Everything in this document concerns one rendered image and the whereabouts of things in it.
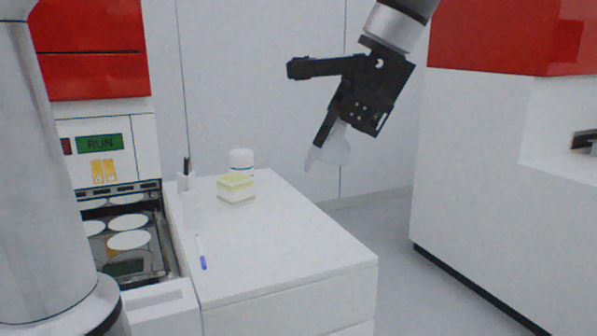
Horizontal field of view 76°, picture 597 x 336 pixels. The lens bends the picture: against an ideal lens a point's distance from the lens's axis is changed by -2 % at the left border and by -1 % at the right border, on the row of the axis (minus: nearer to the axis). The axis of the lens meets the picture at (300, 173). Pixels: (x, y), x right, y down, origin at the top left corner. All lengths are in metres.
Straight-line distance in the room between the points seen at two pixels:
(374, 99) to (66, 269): 0.40
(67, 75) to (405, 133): 2.87
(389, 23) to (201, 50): 2.22
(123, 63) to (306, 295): 0.74
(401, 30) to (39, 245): 0.45
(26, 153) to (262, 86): 2.51
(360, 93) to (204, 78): 2.21
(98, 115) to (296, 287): 0.73
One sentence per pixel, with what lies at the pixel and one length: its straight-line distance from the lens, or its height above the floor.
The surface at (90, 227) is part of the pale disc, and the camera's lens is 1.16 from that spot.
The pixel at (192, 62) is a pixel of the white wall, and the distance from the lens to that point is 2.68.
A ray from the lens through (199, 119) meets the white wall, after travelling 2.73.
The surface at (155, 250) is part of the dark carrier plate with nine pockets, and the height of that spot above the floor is 0.90.
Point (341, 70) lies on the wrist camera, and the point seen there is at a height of 1.32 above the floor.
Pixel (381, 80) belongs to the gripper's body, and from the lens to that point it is 0.56.
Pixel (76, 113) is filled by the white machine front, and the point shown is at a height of 1.19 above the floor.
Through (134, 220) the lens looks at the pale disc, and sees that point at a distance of 1.15.
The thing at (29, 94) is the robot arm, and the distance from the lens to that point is 0.36.
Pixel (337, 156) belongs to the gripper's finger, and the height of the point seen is 1.20.
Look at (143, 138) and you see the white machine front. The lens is 1.19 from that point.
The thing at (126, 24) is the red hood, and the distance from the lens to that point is 1.11.
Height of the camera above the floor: 1.36
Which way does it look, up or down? 19 degrees down
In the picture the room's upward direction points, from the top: straight up
